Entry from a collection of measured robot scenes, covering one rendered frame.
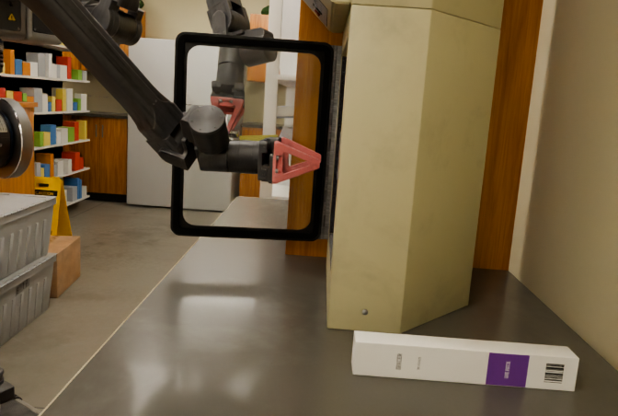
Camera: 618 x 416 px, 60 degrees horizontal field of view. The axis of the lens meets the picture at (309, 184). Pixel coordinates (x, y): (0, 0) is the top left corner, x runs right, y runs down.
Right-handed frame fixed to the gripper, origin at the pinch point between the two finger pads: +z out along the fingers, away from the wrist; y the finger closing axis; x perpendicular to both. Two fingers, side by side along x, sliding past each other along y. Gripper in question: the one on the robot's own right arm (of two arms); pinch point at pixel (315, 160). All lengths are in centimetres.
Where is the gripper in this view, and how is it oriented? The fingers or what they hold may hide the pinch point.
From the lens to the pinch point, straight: 90.7
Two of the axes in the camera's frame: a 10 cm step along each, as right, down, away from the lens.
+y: 0.5, -1.4, 9.9
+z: 10.0, 0.6, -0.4
